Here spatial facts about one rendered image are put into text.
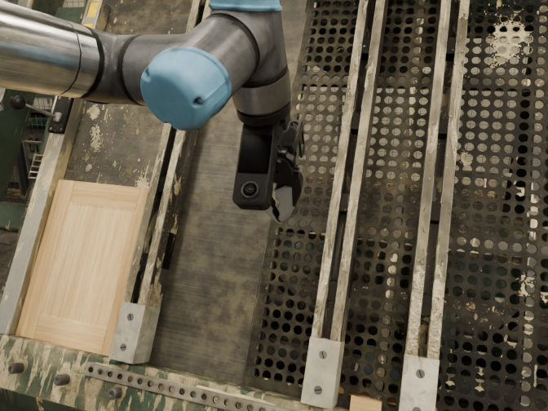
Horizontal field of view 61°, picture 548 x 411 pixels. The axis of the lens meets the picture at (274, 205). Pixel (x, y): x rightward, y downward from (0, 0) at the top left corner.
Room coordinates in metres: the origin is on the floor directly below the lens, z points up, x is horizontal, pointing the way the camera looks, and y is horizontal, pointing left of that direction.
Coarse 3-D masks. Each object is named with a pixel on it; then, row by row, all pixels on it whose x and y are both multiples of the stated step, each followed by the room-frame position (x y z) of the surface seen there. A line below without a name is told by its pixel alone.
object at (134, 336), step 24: (192, 24) 1.27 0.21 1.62; (168, 144) 1.11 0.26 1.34; (192, 144) 1.15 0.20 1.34; (168, 168) 1.07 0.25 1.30; (168, 192) 1.03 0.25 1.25; (144, 216) 1.02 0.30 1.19; (168, 216) 1.02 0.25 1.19; (144, 240) 0.99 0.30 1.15; (168, 240) 1.01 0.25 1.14; (144, 264) 0.96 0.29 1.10; (168, 264) 1.00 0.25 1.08; (144, 288) 0.92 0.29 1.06; (120, 312) 0.90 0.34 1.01; (144, 312) 0.89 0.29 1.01; (120, 336) 0.87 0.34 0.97; (144, 336) 0.89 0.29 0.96; (120, 360) 0.85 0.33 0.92; (144, 360) 0.88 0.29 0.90
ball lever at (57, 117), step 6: (12, 96) 1.20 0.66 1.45; (18, 96) 1.20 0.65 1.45; (12, 102) 1.19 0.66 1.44; (18, 102) 1.19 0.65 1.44; (24, 102) 1.21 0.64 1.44; (18, 108) 1.20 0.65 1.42; (30, 108) 1.22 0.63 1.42; (36, 108) 1.23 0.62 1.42; (48, 114) 1.25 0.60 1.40; (54, 114) 1.26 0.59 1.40; (60, 114) 1.26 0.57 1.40; (54, 120) 1.25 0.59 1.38; (60, 120) 1.26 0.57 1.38
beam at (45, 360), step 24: (0, 336) 0.97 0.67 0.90; (0, 360) 0.93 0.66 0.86; (48, 360) 0.90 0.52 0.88; (72, 360) 0.89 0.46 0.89; (96, 360) 0.88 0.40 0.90; (0, 384) 0.90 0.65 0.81; (24, 384) 0.89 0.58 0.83; (48, 384) 0.87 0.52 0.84; (72, 384) 0.86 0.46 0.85; (96, 384) 0.85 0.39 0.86; (192, 384) 0.80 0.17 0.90; (216, 384) 0.79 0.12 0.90; (240, 384) 0.82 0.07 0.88; (96, 408) 0.82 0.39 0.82; (120, 408) 0.81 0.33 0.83; (144, 408) 0.80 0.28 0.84; (168, 408) 0.79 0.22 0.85; (192, 408) 0.78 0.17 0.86; (216, 408) 0.77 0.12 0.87; (288, 408) 0.74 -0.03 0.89; (312, 408) 0.73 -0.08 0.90; (336, 408) 0.74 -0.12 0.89
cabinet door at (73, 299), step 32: (64, 192) 1.17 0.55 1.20; (96, 192) 1.15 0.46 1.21; (128, 192) 1.12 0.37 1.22; (64, 224) 1.12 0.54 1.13; (96, 224) 1.10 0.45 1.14; (128, 224) 1.08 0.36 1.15; (64, 256) 1.07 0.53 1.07; (96, 256) 1.05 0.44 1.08; (128, 256) 1.03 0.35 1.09; (32, 288) 1.05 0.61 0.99; (64, 288) 1.03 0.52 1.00; (96, 288) 1.01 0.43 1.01; (32, 320) 1.00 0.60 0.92; (64, 320) 0.98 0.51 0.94; (96, 320) 0.96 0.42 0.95; (96, 352) 0.92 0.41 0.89
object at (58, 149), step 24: (96, 0) 1.46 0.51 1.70; (96, 24) 1.42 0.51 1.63; (72, 120) 1.28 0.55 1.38; (48, 144) 1.24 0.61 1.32; (72, 144) 1.27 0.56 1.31; (48, 168) 1.20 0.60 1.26; (48, 192) 1.16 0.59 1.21; (24, 240) 1.10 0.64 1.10; (24, 264) 1.06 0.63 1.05; (24, 288) 1.04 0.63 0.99; (0, 312) 1.01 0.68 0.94
